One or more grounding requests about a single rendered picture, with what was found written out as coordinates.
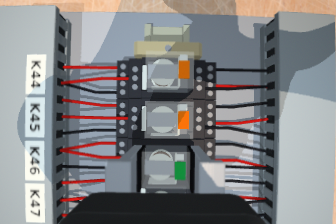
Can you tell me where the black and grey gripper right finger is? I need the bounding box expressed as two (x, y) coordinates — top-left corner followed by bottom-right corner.
(187, 146), (225, 193)

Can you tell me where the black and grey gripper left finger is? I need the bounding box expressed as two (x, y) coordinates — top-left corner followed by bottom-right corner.
(105, 145), (145, 193)

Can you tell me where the grey relay with green button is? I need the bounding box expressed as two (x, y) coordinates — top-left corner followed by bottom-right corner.
(142, 145), (190, 189)

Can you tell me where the grey relay panel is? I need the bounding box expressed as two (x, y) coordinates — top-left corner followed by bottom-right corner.
(0, 5), (336, 224)

